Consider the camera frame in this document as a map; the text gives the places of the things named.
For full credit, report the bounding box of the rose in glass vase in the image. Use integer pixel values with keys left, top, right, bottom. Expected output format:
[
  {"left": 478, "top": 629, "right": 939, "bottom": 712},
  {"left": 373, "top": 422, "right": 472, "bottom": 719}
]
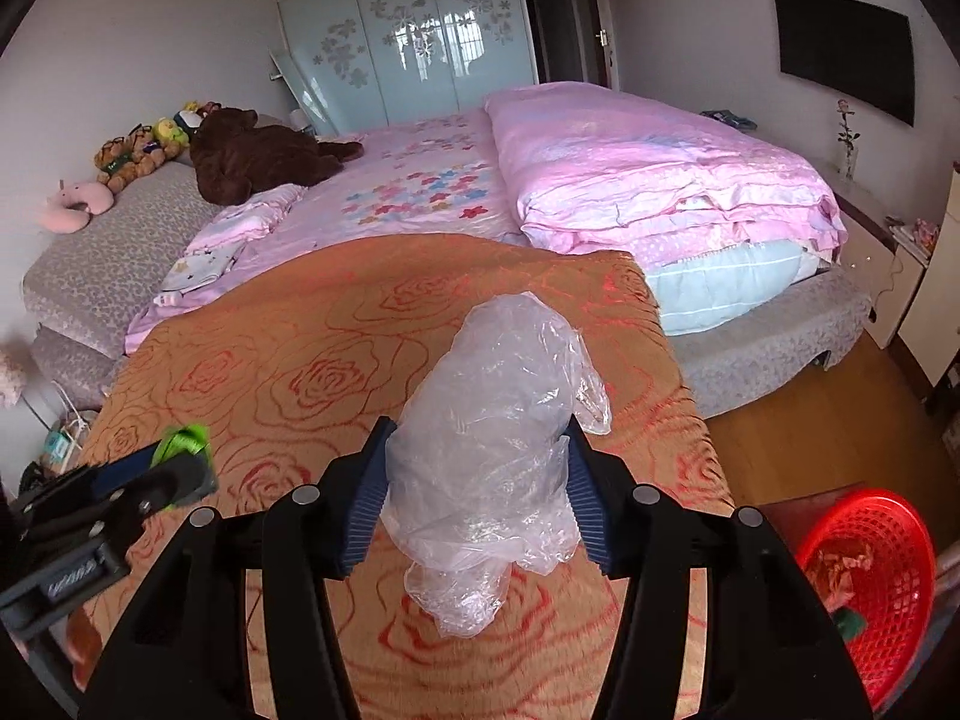
[{"left": 834, "top": 97, "right": 862, "bottom": 181}]

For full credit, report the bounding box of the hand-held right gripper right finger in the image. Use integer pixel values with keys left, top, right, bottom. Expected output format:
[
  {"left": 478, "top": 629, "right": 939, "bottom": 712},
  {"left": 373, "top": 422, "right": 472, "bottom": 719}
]
[{"left": 559, "top": 416, "right": 875, "bottom": 720}]

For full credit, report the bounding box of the cream low cabinet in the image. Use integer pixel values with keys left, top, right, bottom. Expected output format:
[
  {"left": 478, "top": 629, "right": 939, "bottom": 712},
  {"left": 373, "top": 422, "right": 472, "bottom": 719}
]
[{"left": 701, "top": 109, "right": 931, "bottom": 350}]

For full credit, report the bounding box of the orange rose print blanket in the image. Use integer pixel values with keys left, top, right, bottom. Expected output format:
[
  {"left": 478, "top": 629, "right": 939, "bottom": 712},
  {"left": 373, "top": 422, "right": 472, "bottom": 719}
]
[{"left": 75, "top": 232, "right": 736, "bottom": 720}]

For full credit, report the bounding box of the folded pink cloth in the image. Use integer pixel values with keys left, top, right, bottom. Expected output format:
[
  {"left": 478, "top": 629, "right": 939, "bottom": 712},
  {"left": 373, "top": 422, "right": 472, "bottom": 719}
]
[{"left": 186, "top": 184, "right": 307, "bottom": 256}]

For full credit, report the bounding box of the cream tall cabinet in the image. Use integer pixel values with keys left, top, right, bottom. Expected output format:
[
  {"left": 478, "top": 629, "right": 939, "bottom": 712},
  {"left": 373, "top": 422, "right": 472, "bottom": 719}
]
[{"left": 896, "top": 165, "right": 960, "bottom": 391}]

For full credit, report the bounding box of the light blue pillow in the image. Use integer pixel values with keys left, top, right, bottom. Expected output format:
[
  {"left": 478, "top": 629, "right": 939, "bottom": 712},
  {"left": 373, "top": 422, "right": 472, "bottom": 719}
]
[{"left": 641, "top": 238, "right": 822, "bottom": 337}]

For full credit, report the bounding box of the pink floral bed sheet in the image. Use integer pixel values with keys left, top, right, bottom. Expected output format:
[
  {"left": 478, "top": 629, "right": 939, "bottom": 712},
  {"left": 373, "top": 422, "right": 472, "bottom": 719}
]
[{"left": 124, "top": 109, "right": 526, "bottom": 357}]

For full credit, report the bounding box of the clear plastic bag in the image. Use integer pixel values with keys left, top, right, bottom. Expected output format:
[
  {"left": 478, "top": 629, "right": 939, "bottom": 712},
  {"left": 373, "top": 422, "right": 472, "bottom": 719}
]
[{"left": 384, "top": 292, "right": 612, "bottom": 642}]

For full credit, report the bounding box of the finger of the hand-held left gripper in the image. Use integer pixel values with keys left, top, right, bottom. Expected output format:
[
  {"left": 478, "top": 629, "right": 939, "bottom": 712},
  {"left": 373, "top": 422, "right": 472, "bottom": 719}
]
[
  {"left": 41, "top": 446, "right": 162, "bottom": 511},
  {"left": 105, "top": 450, "right": 220, "bottom": 541}
]

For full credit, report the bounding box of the teal printed box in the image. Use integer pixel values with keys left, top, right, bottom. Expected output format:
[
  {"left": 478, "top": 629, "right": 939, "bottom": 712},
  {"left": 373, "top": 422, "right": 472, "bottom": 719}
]
[{"left": 41, "top": 426, "right": 82, "bottom": 475}]

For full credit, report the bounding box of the large brown teddy bear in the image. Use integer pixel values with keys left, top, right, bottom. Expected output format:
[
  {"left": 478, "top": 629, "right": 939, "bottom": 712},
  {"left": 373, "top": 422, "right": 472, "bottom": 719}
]
[{"left": 187, "top": 106, "right": 366, "bottom": 205}]

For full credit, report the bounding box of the yellow green plush toy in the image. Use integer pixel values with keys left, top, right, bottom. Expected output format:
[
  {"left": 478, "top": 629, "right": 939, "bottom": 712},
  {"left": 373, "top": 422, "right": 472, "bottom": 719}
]
[{"left": 154, "top": 116, "right": 190, "bottom": 162}]

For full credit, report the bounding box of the white cartoon print cloth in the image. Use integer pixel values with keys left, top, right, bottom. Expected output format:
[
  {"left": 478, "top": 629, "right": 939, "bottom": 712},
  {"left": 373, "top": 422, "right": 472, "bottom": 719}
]
[{"left": 159, "top": 246, "right": 242, "bottom": 293}]

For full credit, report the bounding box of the grey upholstered bed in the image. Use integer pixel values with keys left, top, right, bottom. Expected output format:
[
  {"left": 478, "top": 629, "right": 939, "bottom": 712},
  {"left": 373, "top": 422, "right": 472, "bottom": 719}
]
[{"left": 21, "top": 112, "right": 875, "bottom": 421}]

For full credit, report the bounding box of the pink plush neck pillow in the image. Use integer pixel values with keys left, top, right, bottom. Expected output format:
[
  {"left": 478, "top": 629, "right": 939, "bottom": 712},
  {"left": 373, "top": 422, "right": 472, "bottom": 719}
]
[{"left": 39, "top": 180, "right": 115, "bottom": 233}]

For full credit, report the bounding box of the small brown teddy bear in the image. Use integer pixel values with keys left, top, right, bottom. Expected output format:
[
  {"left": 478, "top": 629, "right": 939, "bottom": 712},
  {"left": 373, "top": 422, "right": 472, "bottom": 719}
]
[{"left": 94, "top": 124, "right": 167, "bottom": 194}]

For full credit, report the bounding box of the penguin plush toy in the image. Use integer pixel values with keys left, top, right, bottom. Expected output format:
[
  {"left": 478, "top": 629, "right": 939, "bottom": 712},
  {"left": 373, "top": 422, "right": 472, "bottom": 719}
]
[{"left": 174, "top": 101, "right": 218, "bottom": 137}]

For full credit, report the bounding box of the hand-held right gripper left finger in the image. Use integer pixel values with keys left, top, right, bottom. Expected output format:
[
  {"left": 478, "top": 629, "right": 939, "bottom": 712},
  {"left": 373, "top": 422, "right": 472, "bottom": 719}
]
[{"left": 79, "top": 416, "right": 397, "bottom": 720}]

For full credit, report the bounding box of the white leaning board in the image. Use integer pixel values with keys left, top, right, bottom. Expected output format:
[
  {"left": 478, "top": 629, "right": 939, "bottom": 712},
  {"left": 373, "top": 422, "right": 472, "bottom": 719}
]
[{"left": 268, "top": 45, "right": 335, "bottom": 137}]

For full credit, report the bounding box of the green plastic wrapper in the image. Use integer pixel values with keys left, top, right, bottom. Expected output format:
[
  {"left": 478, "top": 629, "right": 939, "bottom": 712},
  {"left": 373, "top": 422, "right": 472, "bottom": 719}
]
[{"left": 152, "top": 425, "right": 212, "bottom": 470}]

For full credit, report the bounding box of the red plastic mesh basket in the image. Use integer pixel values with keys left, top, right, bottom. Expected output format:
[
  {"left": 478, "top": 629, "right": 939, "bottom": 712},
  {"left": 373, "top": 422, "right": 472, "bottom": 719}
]
[{"left": 795, "top": 489, "right": 938, "bottom": 706}]

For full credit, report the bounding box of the black wall television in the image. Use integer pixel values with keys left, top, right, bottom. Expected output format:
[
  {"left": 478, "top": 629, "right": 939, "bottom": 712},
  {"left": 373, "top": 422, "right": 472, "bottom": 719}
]
[{"left": 772, "top": 0, "right": 917, "bottom": 128}]

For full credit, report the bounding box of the person's left hand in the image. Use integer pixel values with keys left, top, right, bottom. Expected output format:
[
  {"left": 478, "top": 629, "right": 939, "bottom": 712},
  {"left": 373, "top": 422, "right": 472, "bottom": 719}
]
[{"left": 60, "top": 604, "right": 104, "bottom": 691}]

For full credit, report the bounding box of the folded pink quilt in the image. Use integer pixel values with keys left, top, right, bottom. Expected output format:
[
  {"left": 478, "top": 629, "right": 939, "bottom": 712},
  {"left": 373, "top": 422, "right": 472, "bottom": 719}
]
[{"left": 484, "top": 82, "right": 848, "bottom": 271}]

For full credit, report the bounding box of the glass door wardrobe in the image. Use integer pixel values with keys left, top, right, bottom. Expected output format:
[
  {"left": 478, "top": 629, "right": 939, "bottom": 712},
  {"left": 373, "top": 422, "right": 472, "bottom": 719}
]
[{"left": 271, "top": 0, "right": 537, "bottom": 137}]

